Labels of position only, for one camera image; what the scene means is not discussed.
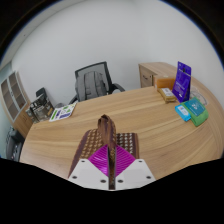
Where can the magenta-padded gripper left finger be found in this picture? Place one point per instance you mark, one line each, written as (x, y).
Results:
(87, 172)

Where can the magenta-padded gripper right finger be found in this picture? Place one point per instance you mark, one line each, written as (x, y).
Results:
(135, 172)

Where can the brown patterned towel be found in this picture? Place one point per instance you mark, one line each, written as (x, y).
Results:
(106, 131)

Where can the white printed leaflet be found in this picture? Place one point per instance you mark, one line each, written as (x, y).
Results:
(62, 112)

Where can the blue wipes packet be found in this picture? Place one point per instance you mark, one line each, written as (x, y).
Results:
(182, 112)

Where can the black armchair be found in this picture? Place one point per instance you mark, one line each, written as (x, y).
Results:
(14, 143)

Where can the brown cardboard box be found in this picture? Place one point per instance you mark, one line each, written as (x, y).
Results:
(30, 115)

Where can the green folded cloth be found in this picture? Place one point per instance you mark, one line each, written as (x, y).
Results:
(200, 119)

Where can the small yellow box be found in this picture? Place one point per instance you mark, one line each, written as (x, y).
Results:
(167, 94)

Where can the grey backpack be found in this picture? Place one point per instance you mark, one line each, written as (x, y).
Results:
(91, 85)

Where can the teal flat packet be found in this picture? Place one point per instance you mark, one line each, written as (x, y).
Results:
(194, 106)

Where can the orange box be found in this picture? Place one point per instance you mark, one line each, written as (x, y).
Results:
(164, 81)

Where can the clear plastic container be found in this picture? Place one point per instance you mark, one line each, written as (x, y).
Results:
(200, 96)

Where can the low wooden side cabinet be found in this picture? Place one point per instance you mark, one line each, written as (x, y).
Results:
(150, 73)

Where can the purple standing card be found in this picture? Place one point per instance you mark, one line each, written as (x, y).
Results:
(182, 81)

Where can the black mesh office chair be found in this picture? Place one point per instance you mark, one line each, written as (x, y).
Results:
(110, 71)

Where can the wooden cabinet with glass doors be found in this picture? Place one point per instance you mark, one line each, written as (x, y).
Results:
(13, 100)

